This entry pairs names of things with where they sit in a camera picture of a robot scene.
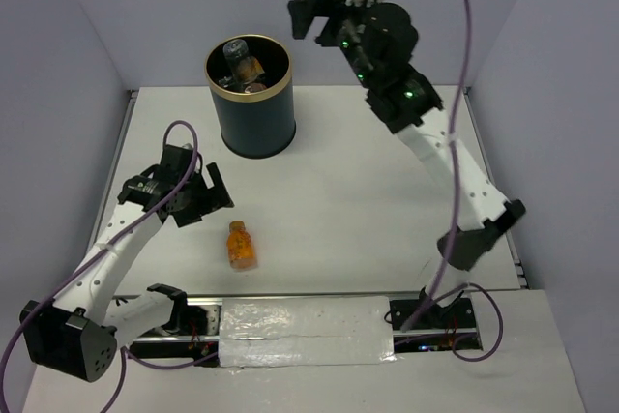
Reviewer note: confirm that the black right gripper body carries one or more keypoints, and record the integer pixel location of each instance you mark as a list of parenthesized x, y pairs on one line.
[(359, 63)]

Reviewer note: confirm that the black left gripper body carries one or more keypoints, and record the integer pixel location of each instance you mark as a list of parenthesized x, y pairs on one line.
[(196, 192)]

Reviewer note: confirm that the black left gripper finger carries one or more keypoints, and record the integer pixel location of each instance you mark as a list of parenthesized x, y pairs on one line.
[(218, 196), (195, 211)]

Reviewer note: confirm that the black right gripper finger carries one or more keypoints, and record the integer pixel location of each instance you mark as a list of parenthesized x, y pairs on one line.
[(340, 33), (304, 12)]

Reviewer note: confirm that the small orange juice bottle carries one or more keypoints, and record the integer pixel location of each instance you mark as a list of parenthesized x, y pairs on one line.
[(240, 249)]

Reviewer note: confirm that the large orange milk tea bottle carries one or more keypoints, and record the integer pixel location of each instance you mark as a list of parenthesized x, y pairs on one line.
[(248, 70)]

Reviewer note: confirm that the orange bottle with white label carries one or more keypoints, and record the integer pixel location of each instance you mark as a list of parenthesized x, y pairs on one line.
[(255, 87)]

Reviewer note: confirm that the clear crushed bottle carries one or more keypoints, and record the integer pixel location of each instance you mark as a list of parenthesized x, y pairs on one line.
[(233, 51)]

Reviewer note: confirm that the clear bottle blue cap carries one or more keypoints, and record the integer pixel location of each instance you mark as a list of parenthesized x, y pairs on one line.
[(227, 82)]

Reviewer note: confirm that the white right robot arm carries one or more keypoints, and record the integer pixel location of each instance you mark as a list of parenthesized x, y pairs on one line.
[(413, 111)]

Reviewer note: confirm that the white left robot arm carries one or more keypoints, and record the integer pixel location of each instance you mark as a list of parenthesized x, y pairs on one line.
[(79, 331)]

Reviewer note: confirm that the dark bin with gold rim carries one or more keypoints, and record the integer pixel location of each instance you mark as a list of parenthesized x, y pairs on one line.
[(259, 125)]

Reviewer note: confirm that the silver foil tape patch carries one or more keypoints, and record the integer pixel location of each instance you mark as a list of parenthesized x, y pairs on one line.
[(316, 331)]

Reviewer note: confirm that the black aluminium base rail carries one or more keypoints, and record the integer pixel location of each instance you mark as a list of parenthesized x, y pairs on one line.
[(196, 334)]

